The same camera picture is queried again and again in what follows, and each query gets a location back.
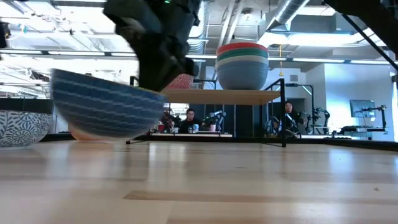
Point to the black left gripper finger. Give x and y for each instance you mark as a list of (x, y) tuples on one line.
[(158, 68), (186, 67)]

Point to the small yellow patterned bowl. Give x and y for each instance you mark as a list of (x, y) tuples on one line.
[(183, 82)]

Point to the large white bowl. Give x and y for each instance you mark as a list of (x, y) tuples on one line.
[(242, 59)]

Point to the large blue-grey bowl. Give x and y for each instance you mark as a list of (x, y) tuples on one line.
[(242, 76)]

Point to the large green bowl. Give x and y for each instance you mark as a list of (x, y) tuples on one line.
[(242, 52)]

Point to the large red bowl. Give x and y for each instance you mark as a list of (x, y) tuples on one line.
[(242, 45)]

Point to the blue white striped bowl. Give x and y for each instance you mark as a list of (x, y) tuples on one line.
[(102, 109)]

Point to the small pink patterned bowl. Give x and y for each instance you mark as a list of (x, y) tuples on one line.
[(21, 130)]

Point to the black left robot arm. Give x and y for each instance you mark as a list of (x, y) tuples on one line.
[(183, 9)]

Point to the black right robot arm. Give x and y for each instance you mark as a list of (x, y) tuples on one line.
[(373, 15)]

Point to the wooden shelf with black legs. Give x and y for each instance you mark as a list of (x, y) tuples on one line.
[(217, 97)]

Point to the person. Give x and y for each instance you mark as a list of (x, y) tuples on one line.
[(290, 119), (190, 123)]

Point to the red cup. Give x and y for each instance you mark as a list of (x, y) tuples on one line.
[(161, 127)]

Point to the white blue mug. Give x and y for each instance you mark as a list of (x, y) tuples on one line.
[(195, 128)]

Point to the pink cup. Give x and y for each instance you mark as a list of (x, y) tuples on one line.
[(213, 127)]

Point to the background wooden table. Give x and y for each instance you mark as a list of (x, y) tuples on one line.
[(192, 134)]

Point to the black horizontal beam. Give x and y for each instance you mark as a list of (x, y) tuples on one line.
[(25, 105)]

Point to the background monitor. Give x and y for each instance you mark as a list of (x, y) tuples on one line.
[(362, 108)]

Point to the background dark table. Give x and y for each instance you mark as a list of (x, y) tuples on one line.
[(357, 129)]

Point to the silver ventilation duct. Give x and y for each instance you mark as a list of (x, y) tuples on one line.
[(289, 11)]

